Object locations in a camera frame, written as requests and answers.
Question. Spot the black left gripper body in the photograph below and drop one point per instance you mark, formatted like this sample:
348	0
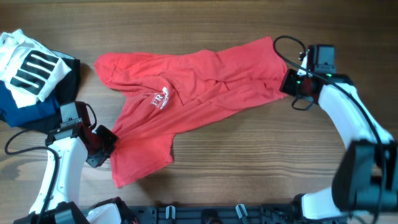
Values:
104	144

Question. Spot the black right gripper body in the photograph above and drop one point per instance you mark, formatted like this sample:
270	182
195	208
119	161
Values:
289	82

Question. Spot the red t-shirt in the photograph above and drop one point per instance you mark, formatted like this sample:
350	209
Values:
171	94

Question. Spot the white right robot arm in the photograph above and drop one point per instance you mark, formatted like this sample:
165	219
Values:
366	179

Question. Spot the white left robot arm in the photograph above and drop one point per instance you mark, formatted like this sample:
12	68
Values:
76	142

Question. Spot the black folded garment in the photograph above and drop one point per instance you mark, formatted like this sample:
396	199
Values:
66	91

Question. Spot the blue folded garment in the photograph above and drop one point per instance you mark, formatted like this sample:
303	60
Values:
15	116

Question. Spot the white printed t-shirt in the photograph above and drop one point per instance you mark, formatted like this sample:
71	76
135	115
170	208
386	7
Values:
29	70

